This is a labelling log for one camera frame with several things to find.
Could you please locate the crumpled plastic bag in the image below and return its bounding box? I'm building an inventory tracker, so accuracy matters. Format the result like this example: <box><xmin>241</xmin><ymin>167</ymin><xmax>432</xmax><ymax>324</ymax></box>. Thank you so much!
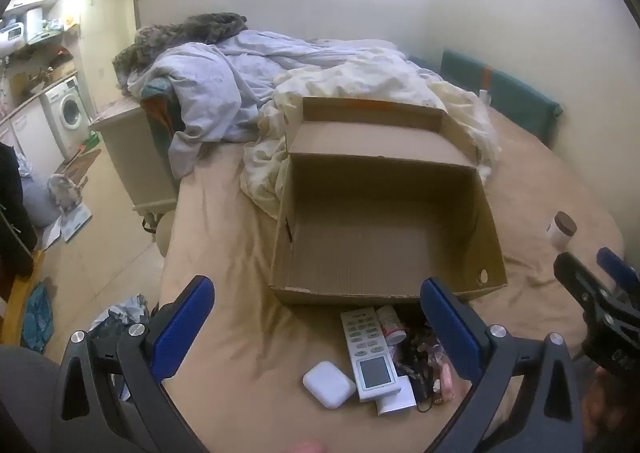
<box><xmin>89</xmin><ymin>294</ymin><xmax>151</xmax><ymax>334</ymax></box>

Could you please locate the teal orange garment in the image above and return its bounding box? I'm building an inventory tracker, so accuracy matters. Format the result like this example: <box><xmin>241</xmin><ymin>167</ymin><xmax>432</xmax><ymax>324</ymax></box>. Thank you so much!
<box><xmin>140</xmin><ymin>80</ymin><xmax>183</xmax><ymax>144</ymax></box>

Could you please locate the white jar brown lid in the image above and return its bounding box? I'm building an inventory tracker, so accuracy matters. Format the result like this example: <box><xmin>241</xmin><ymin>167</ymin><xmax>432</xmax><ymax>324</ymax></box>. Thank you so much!
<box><xmin>546</xmin><ymin>212</ymin><xmax>577</xmax><ymax>250</ymax></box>

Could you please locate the cream printed duvet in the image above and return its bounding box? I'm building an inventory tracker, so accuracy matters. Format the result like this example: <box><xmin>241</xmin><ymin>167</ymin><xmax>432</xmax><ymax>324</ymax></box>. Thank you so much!
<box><xmin>240</xmin><ymin>47</ymin><xmax>501</xmax><ymax>220</ymax></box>

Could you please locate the black tangled cord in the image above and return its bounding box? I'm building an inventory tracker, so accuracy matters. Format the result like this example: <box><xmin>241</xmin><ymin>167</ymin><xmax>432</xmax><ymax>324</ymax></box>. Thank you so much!
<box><xmin>397</xmin><ymin>328</ymin><xmax>441</xmax><ymax>414</ymax></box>

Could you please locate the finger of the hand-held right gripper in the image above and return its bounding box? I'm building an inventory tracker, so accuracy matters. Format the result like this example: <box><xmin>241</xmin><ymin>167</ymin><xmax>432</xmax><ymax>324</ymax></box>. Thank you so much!
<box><xmin>553</xmin><ymin>252</ymin><xmax>613</xmax><ymax>319</ymax></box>
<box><xmin>596</xmin><ymin>247</ymin><xmax>640</xmax><ymax>299</ymax></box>

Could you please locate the wooden chair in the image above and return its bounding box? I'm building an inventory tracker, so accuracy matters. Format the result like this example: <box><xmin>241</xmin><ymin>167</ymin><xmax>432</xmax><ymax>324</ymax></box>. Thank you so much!
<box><xmin>0</xmin><ymin>205</ymin><xmax>46</xmax><ymax>334</ymax></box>

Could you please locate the white earbuds case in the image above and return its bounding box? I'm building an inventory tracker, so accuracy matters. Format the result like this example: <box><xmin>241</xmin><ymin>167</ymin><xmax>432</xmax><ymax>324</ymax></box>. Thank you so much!
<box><xmin>302</xmin><ymin>361</ymin><xmax>357</xmax><ymax>409</ymax></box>

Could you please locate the teal cloth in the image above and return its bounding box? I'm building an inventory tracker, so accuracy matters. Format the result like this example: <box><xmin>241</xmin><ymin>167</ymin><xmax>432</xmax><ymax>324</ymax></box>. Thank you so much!
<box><xmin>21</xmin><ymin>282</ymin><xmax>55</xmax><ymax>354</ymax></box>

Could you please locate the teal padded headboard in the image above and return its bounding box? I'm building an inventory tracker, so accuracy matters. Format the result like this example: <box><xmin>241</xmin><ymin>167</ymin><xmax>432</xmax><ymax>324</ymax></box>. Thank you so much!
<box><xmin>410</xmin><ymin>49</ymin><xmax>563</xmax><ymax>148</ymax></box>

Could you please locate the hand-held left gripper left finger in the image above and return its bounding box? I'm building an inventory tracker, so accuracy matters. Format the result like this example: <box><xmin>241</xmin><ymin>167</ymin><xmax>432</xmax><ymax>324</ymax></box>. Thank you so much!
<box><xmin>50</xmin><ymin>275</ymin><xmax>216</xmax><ymax>453</ymax></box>

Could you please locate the book on floor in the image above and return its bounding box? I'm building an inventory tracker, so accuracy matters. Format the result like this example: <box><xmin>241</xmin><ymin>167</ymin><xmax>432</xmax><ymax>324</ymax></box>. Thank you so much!
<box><xmin>59</xmin><ymin>205</ymin><xmax>93</xmax><ymax>242</ymax></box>

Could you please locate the light blue bag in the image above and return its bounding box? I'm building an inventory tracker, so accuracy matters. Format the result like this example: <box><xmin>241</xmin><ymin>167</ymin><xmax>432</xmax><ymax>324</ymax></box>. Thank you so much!
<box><xmin>20</xmin><ymin>172</ymin><xmax>63</xmax><ymax>228</ymax></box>

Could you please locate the white kitchen cabinet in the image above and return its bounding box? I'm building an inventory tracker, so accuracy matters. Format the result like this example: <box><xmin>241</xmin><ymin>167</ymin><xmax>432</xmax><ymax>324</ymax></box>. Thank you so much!
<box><xmin>0</xmin><ymin>98</ymin><xmax>66</xmax><ymax>174</ymax></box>

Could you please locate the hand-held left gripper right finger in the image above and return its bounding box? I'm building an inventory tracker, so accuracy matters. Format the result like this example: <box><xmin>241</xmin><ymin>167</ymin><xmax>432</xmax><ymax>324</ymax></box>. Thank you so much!
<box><xmin>420</xmin><ymin>277</ymin><xmax>585</xmax><ymax>453</ymax></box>

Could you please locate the white charger plug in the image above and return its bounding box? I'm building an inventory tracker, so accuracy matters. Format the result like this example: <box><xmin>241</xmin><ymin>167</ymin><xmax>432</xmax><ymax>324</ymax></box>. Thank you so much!
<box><xmin>375</xmin><ymin>378</ymin><xmax>417</xmax><ymax>416</ymax></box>

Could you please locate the white bottle pink label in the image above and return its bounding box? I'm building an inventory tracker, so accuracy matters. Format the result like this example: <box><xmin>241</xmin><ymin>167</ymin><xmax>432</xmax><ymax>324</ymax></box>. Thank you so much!
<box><xmin>376</xmin><ymin>305</ymin><xmax>408</xmax><ymax>346</ymax></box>

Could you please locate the camouflage fur blanket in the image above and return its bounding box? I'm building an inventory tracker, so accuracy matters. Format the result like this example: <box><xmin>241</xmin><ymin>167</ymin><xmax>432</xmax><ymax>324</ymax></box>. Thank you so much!
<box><xmin>112</xmin><ymin>12</ymin><xmax>249</xmax><ymax>94</ymax></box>

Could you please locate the white washing machine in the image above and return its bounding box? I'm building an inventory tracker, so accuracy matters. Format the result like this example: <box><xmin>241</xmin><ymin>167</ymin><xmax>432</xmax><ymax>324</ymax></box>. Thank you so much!
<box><xmin>41</xmin><ymin>77</ymin><xmax>93</xmax><ymax>158</ymax></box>

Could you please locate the grey patterned bag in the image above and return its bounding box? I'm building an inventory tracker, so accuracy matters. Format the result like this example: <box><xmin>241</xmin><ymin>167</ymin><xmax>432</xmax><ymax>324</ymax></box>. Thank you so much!
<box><xmin>47</xmin><ymin>174</ymin><xmax>83</xmax><ymax>210</ymax></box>

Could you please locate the pink perfume bottle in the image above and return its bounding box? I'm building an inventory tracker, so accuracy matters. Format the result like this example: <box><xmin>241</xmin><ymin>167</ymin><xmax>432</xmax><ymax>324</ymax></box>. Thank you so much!
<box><xmin>431</xmin><ymin>360</ymin><xmax>457</xmax><ymax>404</ymax></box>

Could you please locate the person's grey trouser leg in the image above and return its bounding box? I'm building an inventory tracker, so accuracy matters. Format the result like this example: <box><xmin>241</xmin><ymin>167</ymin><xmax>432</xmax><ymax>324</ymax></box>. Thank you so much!
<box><xmin>0</xmin><ymin>344</ymin><xmax>68</xmax><ymax>453</ymax></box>

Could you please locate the black jacket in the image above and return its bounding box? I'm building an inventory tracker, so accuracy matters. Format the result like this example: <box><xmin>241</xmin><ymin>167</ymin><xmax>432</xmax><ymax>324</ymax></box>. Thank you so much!
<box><xmin>0</xmin><ymin>143</ymin><xmax>38</xmax><ymax>284</ymax></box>

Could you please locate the cardboard box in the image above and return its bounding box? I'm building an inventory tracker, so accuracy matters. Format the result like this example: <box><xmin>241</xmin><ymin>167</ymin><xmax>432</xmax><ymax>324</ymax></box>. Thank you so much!
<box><xmin>268</xmin><ymin>97</ymin><xmax>508</xmax><ymax>306</ymax></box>

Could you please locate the white remote control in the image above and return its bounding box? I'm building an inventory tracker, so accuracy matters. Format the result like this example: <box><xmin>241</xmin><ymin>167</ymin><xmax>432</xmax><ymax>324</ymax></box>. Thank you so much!
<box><xmin>341</xmin><ymin>307</ymin><xmax>401</xmax><ymax>403</ymax></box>

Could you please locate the white dresser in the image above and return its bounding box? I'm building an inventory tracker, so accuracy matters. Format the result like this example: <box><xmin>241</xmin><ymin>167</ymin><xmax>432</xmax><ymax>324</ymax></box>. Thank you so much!
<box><xmin>90</xmin><ymin>97</ymin><xmax>180</xmax><ymax>214</ymax></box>

